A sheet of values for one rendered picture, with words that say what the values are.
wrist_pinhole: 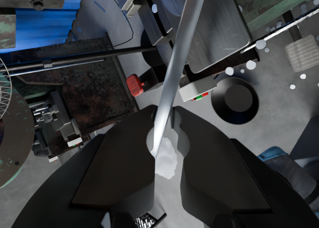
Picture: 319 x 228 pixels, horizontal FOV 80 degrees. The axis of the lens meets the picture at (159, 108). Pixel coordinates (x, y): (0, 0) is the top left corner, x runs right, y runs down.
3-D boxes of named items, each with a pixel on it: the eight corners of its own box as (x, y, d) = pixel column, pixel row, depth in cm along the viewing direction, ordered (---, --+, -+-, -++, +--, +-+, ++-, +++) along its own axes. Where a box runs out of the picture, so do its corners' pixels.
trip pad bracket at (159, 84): (192, 72, 75) (156, 83, 62) (176, 81, 82) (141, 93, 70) (186, 58, 75) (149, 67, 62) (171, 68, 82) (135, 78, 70)
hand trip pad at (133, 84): (157, 86, 67) (141, 92, 62) (148, 92, 72) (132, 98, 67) (149, 68, 67) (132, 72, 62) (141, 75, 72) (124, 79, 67)
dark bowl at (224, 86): (272, 114, 108) (268, 118, 104) (227, 124, 132) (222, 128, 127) (250, 66, 109) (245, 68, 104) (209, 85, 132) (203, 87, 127)
